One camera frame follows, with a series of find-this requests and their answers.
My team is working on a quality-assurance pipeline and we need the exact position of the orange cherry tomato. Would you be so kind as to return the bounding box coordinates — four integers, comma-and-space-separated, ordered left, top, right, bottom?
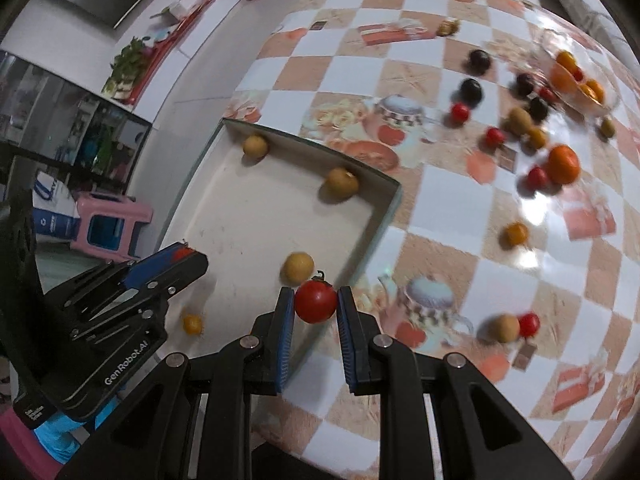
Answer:
503, 222, 529, 247

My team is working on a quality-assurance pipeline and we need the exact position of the large red tomato with stem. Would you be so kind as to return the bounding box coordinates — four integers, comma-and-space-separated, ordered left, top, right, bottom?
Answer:
294, 270, 337, 324

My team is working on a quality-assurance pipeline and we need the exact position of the blue gloved left hand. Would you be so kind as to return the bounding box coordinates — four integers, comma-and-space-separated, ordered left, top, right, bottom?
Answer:
34, 396, 120, 464

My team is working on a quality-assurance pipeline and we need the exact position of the orange tangerine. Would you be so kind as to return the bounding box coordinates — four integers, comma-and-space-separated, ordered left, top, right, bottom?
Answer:
544, 144, 582, 185

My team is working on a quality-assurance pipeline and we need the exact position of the dark red grape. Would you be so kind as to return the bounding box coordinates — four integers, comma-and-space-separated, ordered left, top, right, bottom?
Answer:
538, 86, 558, 105

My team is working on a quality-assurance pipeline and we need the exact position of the glass fruit bowl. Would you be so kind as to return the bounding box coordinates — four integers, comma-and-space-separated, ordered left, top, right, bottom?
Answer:
533, 29, 620, 118

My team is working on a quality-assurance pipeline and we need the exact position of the dark purple grape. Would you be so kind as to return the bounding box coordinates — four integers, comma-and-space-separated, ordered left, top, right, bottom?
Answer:
528, 96, 549, 122
515, 73, 536, 99
459, 78, 484, 107

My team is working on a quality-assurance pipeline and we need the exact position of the potted green plant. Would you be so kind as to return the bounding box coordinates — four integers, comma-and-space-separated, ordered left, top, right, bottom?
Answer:
101, 36, 153, 102

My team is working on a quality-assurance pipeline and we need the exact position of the dark grape with stem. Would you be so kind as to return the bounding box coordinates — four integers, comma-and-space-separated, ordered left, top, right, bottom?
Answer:
468, 49, 492, 74

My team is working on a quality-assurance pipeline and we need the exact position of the small red cherry tomato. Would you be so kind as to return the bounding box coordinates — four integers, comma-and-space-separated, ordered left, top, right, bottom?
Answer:
171, 246, 194, 262

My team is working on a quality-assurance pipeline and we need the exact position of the small olive fruit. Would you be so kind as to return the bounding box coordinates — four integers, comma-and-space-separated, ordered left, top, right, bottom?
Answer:
599, 116, 616, 139

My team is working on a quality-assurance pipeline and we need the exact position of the small yellow tomato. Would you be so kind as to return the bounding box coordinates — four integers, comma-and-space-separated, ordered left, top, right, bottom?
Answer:
182, 314, 204, 336

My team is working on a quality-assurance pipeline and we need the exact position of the white tray with green rim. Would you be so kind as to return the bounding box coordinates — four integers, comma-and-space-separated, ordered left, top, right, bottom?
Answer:
156, 118, 401, 359

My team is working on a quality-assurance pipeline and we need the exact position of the brown longan fruit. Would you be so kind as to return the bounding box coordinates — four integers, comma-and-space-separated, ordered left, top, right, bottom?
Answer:
281, 252, 314, 286

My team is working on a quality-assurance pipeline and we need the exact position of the longan in tray corner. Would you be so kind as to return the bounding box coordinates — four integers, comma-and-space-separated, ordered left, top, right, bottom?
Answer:
242, 134, 269, 159

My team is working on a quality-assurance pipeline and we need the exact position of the brown longan near tomatoes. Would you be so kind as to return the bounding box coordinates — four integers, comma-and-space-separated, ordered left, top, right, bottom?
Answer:
489, 313, 520, 344

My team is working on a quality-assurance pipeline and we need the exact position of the pink plastic stool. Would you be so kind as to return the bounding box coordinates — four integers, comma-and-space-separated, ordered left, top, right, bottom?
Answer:
70, 192, 153, 262

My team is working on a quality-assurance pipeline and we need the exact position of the green-yellow kiwi fruit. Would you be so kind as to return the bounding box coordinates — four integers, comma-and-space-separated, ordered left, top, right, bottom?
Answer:
506, 106, 534, 138

